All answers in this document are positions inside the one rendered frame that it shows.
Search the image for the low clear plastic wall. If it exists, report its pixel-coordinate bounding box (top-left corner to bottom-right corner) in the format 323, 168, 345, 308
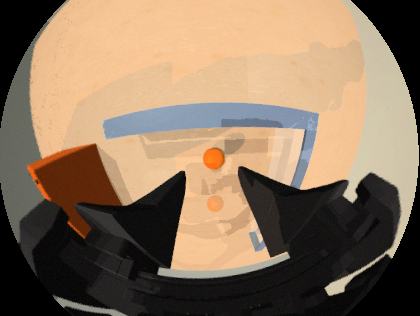
250, 127, 304, 250

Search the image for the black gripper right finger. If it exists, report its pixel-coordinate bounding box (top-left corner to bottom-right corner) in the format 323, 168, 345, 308
238, 166, 350, 258

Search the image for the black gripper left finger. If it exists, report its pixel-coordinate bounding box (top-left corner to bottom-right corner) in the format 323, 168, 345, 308
74, 171, 187, 268

